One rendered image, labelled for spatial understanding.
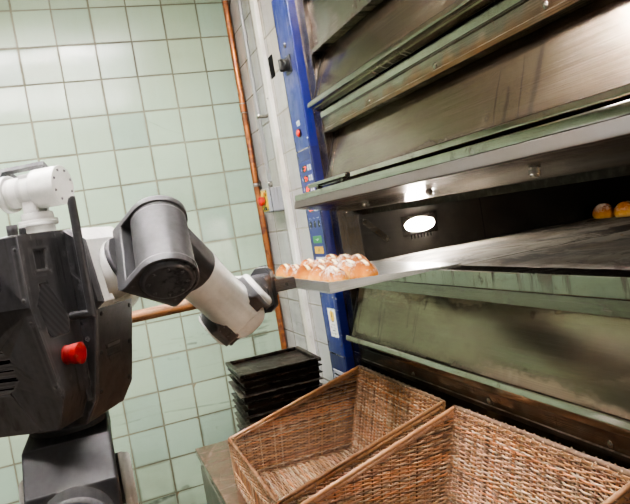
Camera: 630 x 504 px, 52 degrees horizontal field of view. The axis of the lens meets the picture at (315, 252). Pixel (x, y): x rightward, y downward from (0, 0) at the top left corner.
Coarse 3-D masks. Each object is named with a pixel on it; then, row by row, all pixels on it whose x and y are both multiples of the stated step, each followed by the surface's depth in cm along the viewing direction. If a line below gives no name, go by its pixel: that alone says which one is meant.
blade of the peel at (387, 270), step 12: (384, 264) 193; (396, 264) 187; (408, 264) 181; (420, 264) 175; (432, 264) 170; (444, 264) 164; (456, 264) 161; (276, 276) 192; (372, 276) 154; (384, 276) 155; (396, 276) 156; (300, 288) 171; (312, 288) 162; (324, 288) 153; (336, 288) 150; (348, 288) 151
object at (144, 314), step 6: (186, 300) 165; (156, 306) 163; (162, 306) 163; (168, 306) 163; (180, 306) 164; (186, 306) 165; (192, 306) 165; (132, 312) 161; (138, 312) 161; (144, 312) 161; (150, 312) 162; (156, 312) 162; (162, 312) 163; (168, 312) 163; (174, 312) 164; (180, 312) 165; (132, 318) 160; (138, 318) 161; (144, 318) 162; (150, 318) 162
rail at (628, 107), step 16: (592, 112) 86; (608, 112) 83; (624, 112) 81; (544, 128) 95; (560, 128) 92; (576, 128) 89; (480, 144) 110; (496, 144) 106; (512, 144) 102; (432, 160) 126; (448, 160) 120; (368, 176) 154; (384, 176) 146; (320, 192) 185
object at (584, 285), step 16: (432, 272) 162; (448, 272) 154; (464, 272) 148; (480, 272) 142; (496, 272) 136; (512, 272) 131; (528, 272) 127; (544, 272) 123; (560, 272) 120; (576, 272) 117; (592, 272) 114; (608, 272) 111; (624, 272) 108; (496, 288) 137; (512, 288) 132; (528, 288) 127; (544, 288) 123; (560, 288) 119; (576, 288) 115; (592, 288) 111; (608, 288) 108; (624, 288) 104
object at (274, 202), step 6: (270, 192) 264; (276, 192) 264; (264, 198) 267; (270, 198) 264; (276, 198) 264; (282, 198) 265; (270, 204) 264; (276, 204) 264; (282, 204) 265; (264, 210) 270; (270, 210) 264; (276, 210) 264
